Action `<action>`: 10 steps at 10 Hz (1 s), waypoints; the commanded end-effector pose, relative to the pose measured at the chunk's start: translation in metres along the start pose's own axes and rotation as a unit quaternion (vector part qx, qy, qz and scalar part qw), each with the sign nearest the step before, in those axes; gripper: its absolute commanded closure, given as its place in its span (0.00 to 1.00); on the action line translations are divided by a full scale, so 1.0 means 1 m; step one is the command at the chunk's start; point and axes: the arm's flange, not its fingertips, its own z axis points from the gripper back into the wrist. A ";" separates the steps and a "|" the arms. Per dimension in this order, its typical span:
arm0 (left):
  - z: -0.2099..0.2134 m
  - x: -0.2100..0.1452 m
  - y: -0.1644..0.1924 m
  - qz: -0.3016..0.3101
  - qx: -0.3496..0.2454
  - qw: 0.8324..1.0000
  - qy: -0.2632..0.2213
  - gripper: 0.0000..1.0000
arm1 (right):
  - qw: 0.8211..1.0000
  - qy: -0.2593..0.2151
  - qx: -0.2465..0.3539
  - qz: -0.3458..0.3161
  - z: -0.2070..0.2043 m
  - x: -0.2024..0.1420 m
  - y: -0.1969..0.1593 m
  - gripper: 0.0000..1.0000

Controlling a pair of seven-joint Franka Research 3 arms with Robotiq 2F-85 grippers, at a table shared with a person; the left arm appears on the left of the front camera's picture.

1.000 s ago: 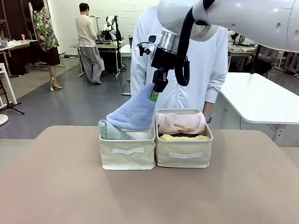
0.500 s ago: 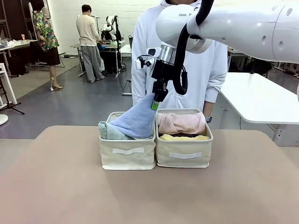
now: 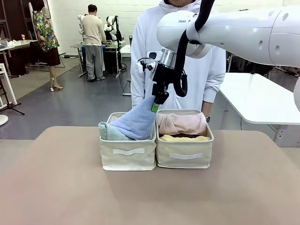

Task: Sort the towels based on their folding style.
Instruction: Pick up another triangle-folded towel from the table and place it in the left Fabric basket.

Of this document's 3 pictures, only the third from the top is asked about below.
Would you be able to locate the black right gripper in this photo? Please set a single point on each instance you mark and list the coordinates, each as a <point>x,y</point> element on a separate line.
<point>162,75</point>

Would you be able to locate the lavender blue cone towel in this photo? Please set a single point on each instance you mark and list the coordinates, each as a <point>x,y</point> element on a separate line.
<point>138,122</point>

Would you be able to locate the pink towel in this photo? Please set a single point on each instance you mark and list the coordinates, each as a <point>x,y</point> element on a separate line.
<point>181,124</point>

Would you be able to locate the dark grey towel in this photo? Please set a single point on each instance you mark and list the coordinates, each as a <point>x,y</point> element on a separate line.
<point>185,136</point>

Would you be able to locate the yellow towel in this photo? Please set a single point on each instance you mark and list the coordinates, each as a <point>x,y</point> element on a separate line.
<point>185,138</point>

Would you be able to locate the mint green cone towel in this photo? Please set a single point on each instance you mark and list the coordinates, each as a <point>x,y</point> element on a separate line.
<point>110,133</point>

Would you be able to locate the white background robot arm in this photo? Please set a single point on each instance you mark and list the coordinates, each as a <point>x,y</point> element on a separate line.
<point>80,23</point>
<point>111,25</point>

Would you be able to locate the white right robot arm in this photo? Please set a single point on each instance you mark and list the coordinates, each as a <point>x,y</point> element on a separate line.
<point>234,30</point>

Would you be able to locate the person in white hoodie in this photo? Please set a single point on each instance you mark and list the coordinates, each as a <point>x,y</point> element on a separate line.
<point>143,58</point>

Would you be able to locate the black smartwatch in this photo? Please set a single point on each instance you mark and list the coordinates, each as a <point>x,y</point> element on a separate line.
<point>207,119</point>

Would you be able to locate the beige fabric bin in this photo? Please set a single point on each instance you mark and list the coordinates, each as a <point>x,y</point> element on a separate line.
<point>127,152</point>
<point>185,154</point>

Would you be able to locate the person in cream sweater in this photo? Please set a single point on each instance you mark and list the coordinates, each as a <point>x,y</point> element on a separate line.
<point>92,39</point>

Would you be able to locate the white table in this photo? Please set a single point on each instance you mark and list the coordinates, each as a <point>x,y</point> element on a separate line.
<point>260,98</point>

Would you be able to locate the person in floral dress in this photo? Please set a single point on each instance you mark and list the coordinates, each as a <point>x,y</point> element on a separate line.
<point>45,37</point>

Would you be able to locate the black tripod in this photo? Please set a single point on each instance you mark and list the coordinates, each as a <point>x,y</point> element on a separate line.
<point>10,103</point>

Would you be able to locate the white round stand base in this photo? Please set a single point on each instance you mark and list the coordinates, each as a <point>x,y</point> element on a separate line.
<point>2,120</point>

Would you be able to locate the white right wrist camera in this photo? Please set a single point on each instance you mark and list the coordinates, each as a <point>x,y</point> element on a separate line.
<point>145,66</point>

